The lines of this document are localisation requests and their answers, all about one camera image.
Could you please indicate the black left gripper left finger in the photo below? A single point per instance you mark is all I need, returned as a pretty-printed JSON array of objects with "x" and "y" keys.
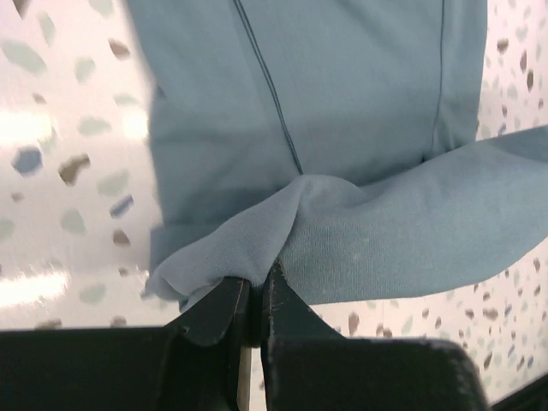
[{"x": 199, "y": 361}]

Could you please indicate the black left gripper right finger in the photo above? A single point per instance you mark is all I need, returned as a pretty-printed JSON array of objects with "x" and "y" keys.
[{"x": 307, "y": 365}]

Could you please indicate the blue t-shirt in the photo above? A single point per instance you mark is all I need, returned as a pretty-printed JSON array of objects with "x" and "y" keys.
[{"x": 337, "y": 138}]

